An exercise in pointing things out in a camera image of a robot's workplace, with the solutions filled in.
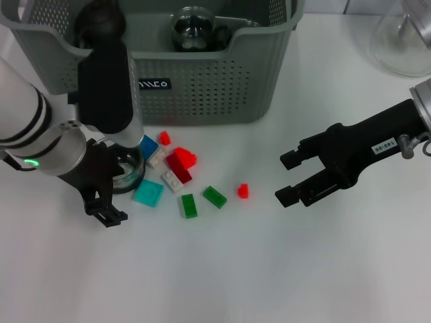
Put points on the blue toy brick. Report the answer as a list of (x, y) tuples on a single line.
[(149, 146)]

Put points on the grey perforated plastic storage bin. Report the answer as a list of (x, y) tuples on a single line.
[(202, 94)]

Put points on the cyan flat toy brick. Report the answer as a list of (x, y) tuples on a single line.
[(148, 192)]

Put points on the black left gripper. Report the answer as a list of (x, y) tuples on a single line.
[(94, 171)]

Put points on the large bright red toy brick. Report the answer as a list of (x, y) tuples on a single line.
[(187, 156)]

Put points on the green toy brick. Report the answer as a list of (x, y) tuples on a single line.
[(215, 196), (189, 206)]

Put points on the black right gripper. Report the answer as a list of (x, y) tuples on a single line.
[(370, 144)]

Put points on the white toy brick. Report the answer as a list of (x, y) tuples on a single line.
[(171, 181), (158, 159)]

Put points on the black round teapot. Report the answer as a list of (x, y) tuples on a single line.
[(101, 20)]

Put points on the dark red toy brick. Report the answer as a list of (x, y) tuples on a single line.
[(180, 170)]

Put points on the small bright red toy brick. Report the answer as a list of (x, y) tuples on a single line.
[(243, 191), (165, 138)]

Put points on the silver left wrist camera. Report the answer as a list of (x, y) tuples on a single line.
[(104, 87)]

